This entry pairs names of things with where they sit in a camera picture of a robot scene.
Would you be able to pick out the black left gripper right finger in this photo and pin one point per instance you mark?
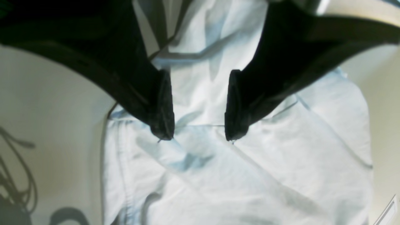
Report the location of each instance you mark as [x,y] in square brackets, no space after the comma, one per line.
[301,41]

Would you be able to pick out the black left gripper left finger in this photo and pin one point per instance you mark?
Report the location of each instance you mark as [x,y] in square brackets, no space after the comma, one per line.
[101,40]

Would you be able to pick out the white t-shirt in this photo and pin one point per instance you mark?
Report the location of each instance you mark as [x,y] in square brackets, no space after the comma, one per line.
[307,163]

